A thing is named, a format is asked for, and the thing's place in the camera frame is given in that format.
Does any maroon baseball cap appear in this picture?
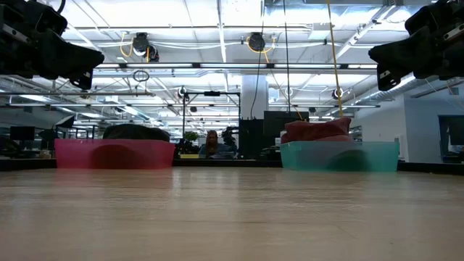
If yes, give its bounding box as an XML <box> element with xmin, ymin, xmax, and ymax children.
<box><xmin>281</xmin><ymin>116</ymin><xmax>353</xmax><ymax>144</ymax></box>

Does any black desk monitor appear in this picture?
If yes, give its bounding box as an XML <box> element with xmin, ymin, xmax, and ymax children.
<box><xmin>9</xmin><ymin>125</ymin><xmax>36</xmax><ymax>142</ymax></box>

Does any small green plant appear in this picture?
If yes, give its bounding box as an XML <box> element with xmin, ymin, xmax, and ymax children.
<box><xmin>183</xmin><ymin>130</ymin><xmax>201</xmax><ymax>144</ymax></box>

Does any white building column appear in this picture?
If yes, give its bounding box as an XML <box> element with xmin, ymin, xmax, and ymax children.
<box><xmin>241</xmin><ymin>74</ymin><xmax>270</xmax><ymax>120</ymax></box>

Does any black box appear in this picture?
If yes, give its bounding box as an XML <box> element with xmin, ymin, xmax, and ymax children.
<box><xmin>239</xmin><ymin>118</ymin><xmax>265</xmax><ymax>159</ymax></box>

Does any black cable loop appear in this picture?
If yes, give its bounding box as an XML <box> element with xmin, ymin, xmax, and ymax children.
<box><xmin>132</xmin><ymin>69</ymin><xmax>151</xmax><ymax>83</ymax></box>

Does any dark grey baseball cap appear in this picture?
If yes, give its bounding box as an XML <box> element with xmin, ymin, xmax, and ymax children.
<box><xmin>88</xmin><ymin>144</ymin><xmax>141</xmax><ymax>170</ymax></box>
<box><xmin>101</xmin><ymin>123</ymin><xmax>172</xmax><ymax>143</ymax></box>

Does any teal translucent plastic bin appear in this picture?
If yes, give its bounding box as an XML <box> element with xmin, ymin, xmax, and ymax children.
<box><xmin>279</xmin><ymin>140</ymin><xmax>401</xmax><ymax>173</ymax></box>

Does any red translucent plastic bin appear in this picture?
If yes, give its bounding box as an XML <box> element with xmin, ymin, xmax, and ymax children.
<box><xmin>54</xmin><ymin>138</ymin><xmax>177</xmax><ymax>170</ymax></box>

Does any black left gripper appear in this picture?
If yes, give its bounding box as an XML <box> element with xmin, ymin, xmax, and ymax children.
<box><xmin>0</xmin><ymin>0</ymin><xmax>106</xmax><ymax>91</ymax></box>

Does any black ceiling cord reel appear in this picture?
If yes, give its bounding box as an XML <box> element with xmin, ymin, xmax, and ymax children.
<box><xmin>131</xmin><ymin>32</ymin><xmax>161</xmax><ymax>63</ymax></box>
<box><xmin>247</xmin><ymin>31</ymin><xmax>267</xmax><ymax>53</ymax></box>

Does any person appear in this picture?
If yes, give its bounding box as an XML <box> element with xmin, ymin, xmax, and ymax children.
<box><xmin>198</xmin><ymin>129</ymin><xmax>233</xmax><ymax>160</ymax></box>

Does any yellow hanging cable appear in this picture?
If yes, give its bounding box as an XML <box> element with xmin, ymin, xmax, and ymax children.
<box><xmin>326</xmin><ymin>0</ymin><xmax>346</xmax><ymax>119</ymax></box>

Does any black gantry frame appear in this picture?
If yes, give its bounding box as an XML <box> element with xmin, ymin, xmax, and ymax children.
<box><xmin>182</xmin><ymin>91</ymin><xmax>241</xmax><ymax>139</ymax></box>

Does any long ceiling light strip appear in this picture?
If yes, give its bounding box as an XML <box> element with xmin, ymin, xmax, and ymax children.
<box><xmin>94</xmin><ymin>62</ymin><xmax>378</xmax><ymax>70</ymax></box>
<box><xmin>8</xmin><ymin>102</ymin><xmax>381</xmax><ymax>109</ymax></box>

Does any black hanging cable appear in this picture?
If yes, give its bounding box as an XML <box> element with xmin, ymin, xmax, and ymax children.
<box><xmin>249</xmin><ymin>0</ymin><xmax>265</xmax><ymax>120</ymax></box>
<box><xmin>282</xmin><ymin>0</ymin><xmax>292</xmax><ymax>114</ymax></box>

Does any black aluminium table frame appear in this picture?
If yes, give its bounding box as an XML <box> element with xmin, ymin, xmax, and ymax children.
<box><xmin>0</xmin><ymin>157</ymin><xmax>464</xmax><ymax>176</ymax></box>

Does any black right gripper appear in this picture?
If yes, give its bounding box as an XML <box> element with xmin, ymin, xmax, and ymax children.
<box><xmin>367</xmin><ymin>0</ymin><xmax>464</xmax><ymax>92</ymax></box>

